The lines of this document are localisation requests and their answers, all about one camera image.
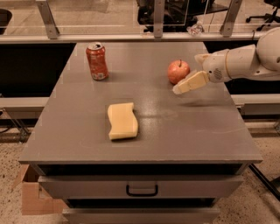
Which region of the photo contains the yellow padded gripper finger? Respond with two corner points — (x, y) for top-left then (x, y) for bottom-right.
(194, 53), (210, 65)
(172, 70), (210, 95)

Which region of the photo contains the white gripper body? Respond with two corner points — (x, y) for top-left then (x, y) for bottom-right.
(202, 49), (230, 83)

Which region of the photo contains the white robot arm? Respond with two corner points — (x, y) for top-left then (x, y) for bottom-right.
(172, 27), (280, 95)

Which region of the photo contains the red apple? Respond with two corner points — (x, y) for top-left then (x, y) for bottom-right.
(167, 59), (190, 85)

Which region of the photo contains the crumpled plastic bottle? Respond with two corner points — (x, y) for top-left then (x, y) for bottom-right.
(186, 21), (204, 36)

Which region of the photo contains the black office chair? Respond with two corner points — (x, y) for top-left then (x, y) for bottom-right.
(136, 0), (228, 32)

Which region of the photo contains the grey drawer cabinet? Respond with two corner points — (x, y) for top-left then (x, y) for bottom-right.
(18, 42), (263, 224)

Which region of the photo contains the black chair far right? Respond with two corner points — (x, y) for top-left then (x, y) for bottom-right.
(246, 0), (280, 32)

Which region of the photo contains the yellow sponge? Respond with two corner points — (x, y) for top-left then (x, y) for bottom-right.
(108, 102), (138, 140)

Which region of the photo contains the red soda can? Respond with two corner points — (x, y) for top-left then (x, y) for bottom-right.
(86, 42), (109, 81)

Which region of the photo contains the upper grey drawer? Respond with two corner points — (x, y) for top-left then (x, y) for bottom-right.
(38, 175), (242, 200)

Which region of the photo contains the grey drawer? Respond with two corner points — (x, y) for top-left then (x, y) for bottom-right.
(62, 207), (220, 224)
(38, 175), (242, 200)

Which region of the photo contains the metal glass railing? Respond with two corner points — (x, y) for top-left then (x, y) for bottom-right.
(0, 0), (265, 45)

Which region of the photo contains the lower grey drawer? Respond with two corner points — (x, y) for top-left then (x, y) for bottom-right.
(62, 207), (220, 224)

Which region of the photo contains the cardboard box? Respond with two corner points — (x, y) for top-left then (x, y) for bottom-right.
(11, 164), (67, 215)

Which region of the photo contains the black drawer handle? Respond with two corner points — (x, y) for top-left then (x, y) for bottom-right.
(126, 185), (158, 197)

